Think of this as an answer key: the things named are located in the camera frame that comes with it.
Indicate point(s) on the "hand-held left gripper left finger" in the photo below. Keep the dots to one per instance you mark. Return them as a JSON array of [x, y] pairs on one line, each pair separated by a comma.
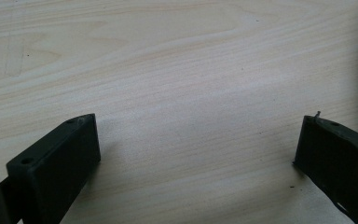
[[56, 168]]

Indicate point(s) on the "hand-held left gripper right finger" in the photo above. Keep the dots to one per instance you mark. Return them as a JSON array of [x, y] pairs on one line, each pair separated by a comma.
[[338, 161]]

